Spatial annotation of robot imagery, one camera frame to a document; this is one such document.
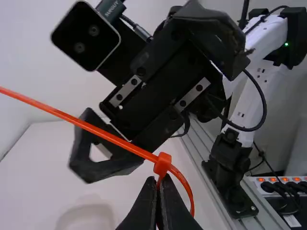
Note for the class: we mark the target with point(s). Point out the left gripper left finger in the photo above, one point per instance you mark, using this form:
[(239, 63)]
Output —
[(146, 206)]

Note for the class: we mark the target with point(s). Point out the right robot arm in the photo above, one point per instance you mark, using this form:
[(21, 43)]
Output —
[(251, 95)]

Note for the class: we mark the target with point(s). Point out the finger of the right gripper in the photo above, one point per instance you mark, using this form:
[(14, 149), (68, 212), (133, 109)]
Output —
[(79, 155), (216, 36)]

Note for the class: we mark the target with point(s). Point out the white dish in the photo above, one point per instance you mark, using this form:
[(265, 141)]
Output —
[(79, 215)]

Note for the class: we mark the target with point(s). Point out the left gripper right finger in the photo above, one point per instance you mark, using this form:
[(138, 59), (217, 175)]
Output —
[(172, 206)]

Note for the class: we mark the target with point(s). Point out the white power strip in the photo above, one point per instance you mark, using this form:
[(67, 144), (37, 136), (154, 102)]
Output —
[(275, 206)]

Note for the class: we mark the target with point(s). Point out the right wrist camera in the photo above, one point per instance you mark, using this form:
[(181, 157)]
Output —
[(86, 36)]

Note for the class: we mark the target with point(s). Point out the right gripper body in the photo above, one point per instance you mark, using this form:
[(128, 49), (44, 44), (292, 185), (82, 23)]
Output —
[(163, 95)]

